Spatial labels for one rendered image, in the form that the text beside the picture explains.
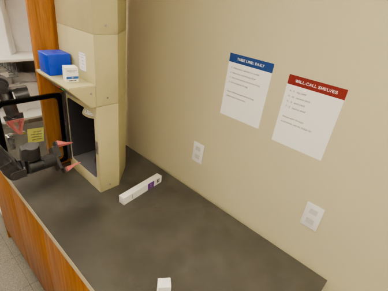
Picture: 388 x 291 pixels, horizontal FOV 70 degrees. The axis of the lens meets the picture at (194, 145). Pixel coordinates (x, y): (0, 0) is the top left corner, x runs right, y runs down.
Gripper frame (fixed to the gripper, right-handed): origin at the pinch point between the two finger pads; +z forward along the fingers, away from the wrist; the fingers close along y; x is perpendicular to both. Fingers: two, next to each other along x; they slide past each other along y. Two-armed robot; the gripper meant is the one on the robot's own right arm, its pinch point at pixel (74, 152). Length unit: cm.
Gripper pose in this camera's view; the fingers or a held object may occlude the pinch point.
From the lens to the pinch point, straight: 138.9
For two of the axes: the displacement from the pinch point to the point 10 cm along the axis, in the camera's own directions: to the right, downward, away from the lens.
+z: 6.9, -2.8, 6.7
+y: -3.7, -9.3, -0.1
